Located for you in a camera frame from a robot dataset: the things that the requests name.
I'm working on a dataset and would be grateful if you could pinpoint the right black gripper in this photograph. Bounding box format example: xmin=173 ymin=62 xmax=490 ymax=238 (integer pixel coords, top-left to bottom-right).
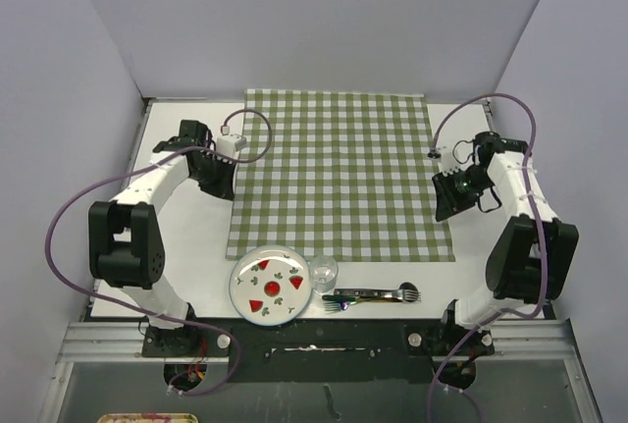
xmin=434 ymin=167 xmax=495 ymax=223

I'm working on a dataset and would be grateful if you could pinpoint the green white checkered tablecloth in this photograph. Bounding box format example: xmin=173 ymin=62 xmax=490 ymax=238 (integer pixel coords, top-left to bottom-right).
xmin=226 ymin=89 xmax=454 ymax=262

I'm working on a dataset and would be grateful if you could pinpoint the white plate with strawberries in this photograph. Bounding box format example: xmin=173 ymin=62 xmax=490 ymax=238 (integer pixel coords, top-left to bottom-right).
xmin=229 ymin=245 xmax=312 ymax=327

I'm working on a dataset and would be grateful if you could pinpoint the clear drinking glass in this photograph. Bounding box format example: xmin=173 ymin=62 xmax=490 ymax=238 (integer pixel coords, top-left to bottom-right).
xmin=309 ymin=255 xmax=339 ymax=295

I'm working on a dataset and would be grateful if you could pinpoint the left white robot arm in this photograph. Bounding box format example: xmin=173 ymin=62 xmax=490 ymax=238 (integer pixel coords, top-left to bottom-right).
xmin=88 ymin=120 xmax=236 ymax=355

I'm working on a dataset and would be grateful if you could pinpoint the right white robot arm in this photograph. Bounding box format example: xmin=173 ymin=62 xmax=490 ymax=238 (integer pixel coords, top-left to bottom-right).
xmin=432 ymin=132 xmax=579 ymax=353

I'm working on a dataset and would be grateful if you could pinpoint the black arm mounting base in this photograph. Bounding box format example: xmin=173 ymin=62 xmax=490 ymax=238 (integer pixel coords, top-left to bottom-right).
xmin=141 ymin=319 xmax=495 ymax=391

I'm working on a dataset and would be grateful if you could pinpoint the silver fork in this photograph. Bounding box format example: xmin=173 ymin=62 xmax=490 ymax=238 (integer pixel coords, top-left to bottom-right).
xmin=333 ymin=282 xmax=421 ymax=303

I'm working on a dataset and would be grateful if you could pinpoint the iridescent rainbow fork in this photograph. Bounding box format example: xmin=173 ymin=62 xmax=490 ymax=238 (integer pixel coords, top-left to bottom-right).
xmin=323 ymin=295 xmax=383 ymax=313

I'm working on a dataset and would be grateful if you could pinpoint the yellow rimmed tray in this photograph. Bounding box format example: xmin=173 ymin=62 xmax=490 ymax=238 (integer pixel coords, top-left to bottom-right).
xmin=97 ymin=412 xmax=199 ymax=423

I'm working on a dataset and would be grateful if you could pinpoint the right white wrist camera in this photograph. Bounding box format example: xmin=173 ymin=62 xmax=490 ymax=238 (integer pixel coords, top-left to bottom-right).
xmin=428 ymin=146 xmax=461 ymax=177

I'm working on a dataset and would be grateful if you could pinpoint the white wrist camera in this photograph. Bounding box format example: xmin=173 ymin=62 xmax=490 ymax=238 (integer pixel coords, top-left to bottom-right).
xmin=216 ymin=133 xmax=247 ymax=158
xmin=428 ymin=146 xmax=461 ymax=177

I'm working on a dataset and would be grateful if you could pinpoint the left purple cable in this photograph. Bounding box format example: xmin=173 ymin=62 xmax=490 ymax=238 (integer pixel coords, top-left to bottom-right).
xmin=43 ymin=108 xmax=274 ymax=397

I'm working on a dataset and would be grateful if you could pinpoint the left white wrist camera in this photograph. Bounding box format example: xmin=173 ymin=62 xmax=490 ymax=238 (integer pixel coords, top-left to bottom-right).
xmin=216 ymin=133 xmax=247 ymax=158

